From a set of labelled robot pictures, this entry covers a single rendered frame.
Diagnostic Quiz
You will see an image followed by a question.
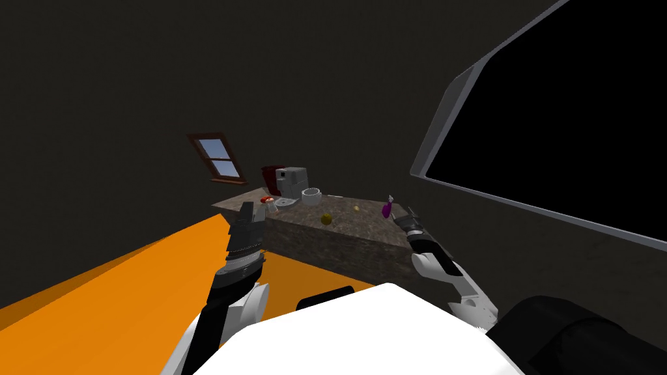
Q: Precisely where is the large black grey framed panel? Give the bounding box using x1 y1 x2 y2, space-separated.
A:
409 0 667 253

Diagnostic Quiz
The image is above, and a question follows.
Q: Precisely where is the grey coffee machine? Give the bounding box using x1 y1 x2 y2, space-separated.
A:
275 166 309 202

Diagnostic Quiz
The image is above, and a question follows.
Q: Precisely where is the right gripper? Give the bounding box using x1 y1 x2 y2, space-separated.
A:
391 211 426 240

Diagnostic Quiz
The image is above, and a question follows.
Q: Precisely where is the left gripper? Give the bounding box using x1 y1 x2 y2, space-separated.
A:
226 201 268 260

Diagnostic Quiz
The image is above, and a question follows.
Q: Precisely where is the brown framed window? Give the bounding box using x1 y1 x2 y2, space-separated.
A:
186 132 249 186

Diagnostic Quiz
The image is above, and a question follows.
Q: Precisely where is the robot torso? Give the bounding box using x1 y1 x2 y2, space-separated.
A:
192 283 528 375

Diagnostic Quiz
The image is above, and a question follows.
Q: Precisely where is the dark red container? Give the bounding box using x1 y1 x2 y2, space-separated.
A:
261 165 285 197

